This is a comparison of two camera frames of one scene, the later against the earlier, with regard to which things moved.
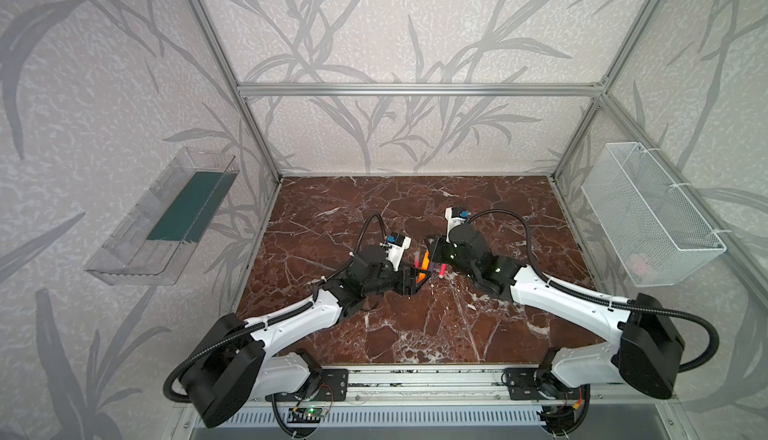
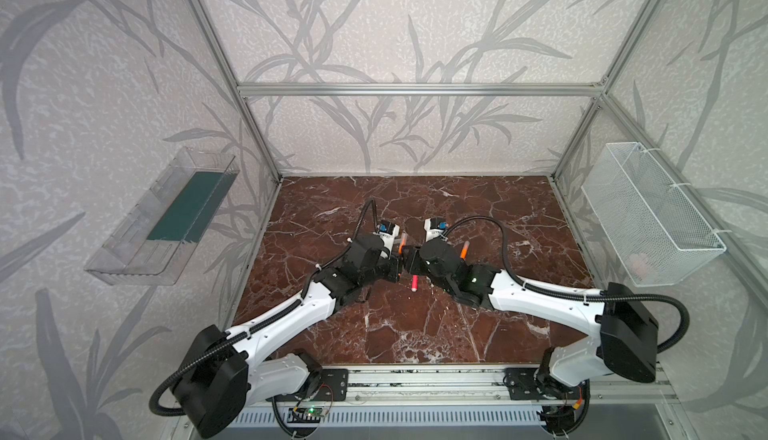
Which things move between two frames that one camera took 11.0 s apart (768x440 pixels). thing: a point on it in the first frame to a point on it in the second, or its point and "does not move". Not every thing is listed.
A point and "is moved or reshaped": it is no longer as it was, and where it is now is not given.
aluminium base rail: [472, 384] does not move
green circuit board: [305, 414] does not move
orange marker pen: [424, 266] is moved or reshaped
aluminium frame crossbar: [424, 90] does not move
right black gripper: [435, 254] to [421, 258]
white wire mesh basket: [657, 237] does not move
